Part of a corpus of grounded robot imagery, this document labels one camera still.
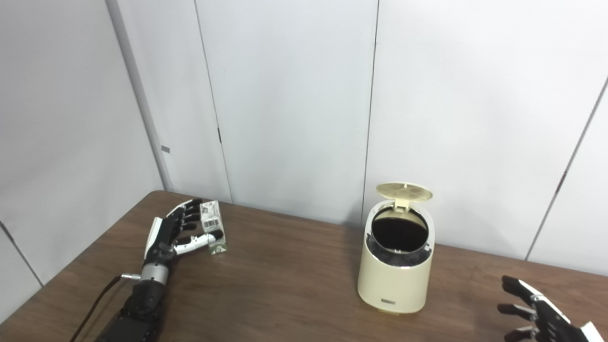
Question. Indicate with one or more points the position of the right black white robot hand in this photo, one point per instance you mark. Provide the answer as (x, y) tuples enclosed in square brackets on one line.
[(553, 327)]

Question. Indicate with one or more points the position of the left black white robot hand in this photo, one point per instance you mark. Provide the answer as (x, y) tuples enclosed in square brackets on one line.
[(164, 237)]

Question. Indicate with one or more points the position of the cream-colored cylindrical bin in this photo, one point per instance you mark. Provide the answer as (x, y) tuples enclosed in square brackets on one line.
[(394, 285)]

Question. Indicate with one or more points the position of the round cream bin lid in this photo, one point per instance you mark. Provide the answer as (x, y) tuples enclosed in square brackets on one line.
[(403, 191)]

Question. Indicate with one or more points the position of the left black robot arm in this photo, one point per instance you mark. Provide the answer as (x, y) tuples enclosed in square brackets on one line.
[(142, 304)]

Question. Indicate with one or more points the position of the small white green milk carton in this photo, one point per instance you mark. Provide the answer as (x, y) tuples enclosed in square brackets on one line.
[(210, 218)]

